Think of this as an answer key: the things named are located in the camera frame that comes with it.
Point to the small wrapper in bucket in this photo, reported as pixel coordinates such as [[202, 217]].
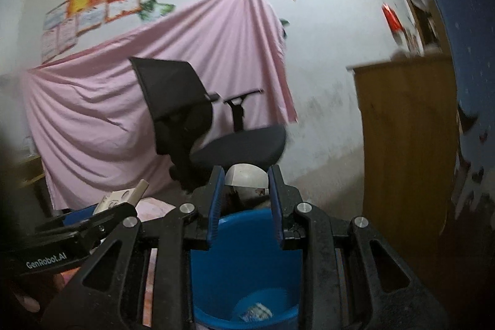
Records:
[[256, 312]]

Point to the white round paper bowl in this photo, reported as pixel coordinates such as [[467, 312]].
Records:
[[247, 177]]

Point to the person's left hand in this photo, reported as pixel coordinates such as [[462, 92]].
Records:
[[60, 280]]

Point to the wooden cabinet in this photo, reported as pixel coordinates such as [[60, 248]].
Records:
[[406, 160]]

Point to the black office chair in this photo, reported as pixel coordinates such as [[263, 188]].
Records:
[[216, 144]]

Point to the blue plastic bucket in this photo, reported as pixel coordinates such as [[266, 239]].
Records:
[[243, 268]]

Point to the green wall picture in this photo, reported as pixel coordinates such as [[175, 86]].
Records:
[[154, 9]]

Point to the pink hanging sheet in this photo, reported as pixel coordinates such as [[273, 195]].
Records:
[[116, 75]]

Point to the row of wall paper notices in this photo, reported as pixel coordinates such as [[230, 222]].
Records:
[[96, 1]]

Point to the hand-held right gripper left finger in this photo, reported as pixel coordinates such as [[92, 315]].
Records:
[[214, 206]]

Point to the blue patterned cloth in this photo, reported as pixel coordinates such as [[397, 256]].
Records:
[[470, 44]]

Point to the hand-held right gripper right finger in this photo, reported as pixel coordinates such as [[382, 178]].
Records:
[[276, 206]]

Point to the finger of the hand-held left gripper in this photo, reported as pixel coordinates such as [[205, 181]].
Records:
[[116, 212], [100, 228]]

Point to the wooden shelf desk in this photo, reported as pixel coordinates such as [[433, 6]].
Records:
[[33, 175]]

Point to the small red wall paper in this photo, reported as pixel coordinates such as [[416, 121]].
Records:
[[392, 17]]

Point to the wooden door frame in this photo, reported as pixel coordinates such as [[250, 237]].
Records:
[[423, 17]]

